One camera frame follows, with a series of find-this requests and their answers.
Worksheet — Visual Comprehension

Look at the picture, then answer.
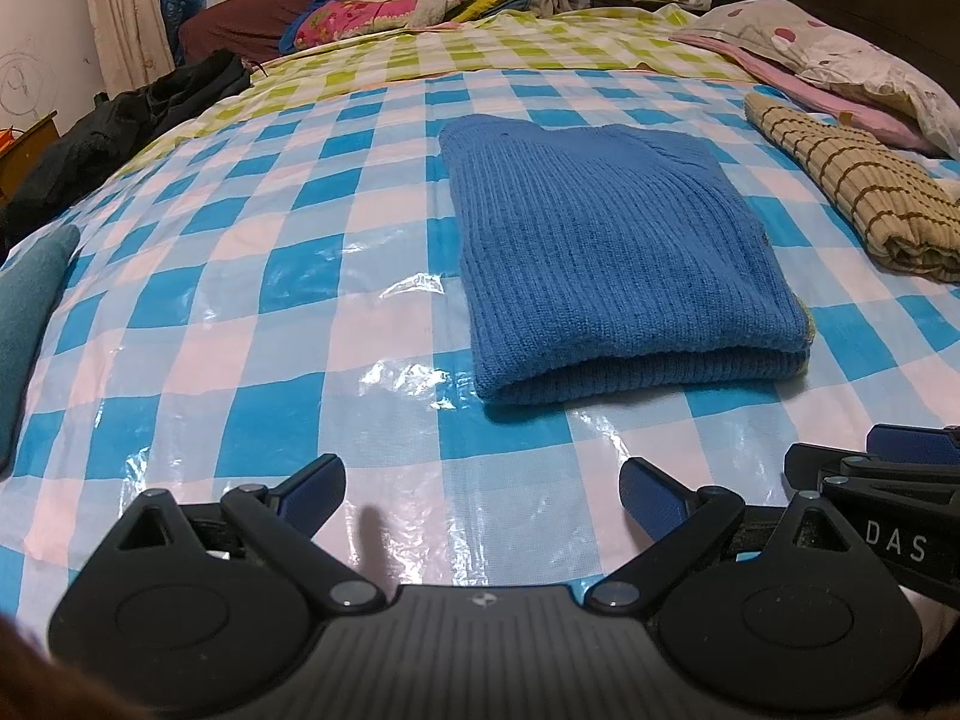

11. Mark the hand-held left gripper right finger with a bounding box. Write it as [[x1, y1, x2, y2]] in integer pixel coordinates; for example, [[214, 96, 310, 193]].
[[583, 457, 875, 614]]

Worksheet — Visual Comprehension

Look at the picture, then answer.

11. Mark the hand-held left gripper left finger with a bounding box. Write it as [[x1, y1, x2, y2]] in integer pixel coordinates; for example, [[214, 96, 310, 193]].
[[109, 454, 387, 614]]

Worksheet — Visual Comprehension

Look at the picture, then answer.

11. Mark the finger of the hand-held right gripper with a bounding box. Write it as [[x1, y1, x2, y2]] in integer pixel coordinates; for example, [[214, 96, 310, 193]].
[[866, 424, 960, 466], [784, 442, 960, 488]]

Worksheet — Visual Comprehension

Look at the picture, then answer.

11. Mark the blue yellow-striped knit sweater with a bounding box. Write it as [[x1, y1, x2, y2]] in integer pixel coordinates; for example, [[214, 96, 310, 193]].
[[439, 114, 817, 407]]

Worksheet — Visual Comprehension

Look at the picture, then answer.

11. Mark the blue checkered plastic sheet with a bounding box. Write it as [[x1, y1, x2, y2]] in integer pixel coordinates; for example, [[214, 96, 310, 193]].
[[0, 67, 960, 631]]

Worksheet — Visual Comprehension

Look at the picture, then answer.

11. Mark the beige brown-striped folded sweater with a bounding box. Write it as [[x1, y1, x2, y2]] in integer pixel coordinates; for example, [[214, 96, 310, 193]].
[[744, 90, 960, 284]]

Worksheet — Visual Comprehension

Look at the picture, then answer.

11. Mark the teal cloth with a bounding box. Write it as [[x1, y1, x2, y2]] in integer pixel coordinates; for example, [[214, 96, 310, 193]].
[[0, 223, 82, 466]]

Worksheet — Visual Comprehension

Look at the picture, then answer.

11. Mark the white red-dotted pillow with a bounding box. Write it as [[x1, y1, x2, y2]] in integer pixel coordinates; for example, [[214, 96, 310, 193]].
[[690, 0, 960, 158]]

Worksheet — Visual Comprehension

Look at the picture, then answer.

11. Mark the black jacket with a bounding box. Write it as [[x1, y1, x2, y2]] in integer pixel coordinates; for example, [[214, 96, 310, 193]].
[[0, 51, 252, 260]]

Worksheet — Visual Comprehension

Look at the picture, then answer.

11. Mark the wooden desk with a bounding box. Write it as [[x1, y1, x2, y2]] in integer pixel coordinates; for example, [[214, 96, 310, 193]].
[[0, 111, 59, 203]]

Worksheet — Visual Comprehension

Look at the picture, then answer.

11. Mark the pink floral quilt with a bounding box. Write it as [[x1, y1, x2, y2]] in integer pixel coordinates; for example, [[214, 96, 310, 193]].
[[294, 0, 421, 52]]

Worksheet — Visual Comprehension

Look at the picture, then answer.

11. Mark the maroon bed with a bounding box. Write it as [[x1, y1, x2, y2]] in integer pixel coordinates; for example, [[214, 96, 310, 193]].
[[178, 0, 511, 65]]

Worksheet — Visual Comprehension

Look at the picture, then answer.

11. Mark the green checkered plastic sheet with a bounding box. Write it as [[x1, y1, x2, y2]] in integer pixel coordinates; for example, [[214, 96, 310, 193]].
[[139, 4, 758, 158]]

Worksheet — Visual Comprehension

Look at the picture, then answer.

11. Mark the blue plastic bag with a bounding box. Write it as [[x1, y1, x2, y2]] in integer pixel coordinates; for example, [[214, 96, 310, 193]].
[[157, 0, 203, 65]]

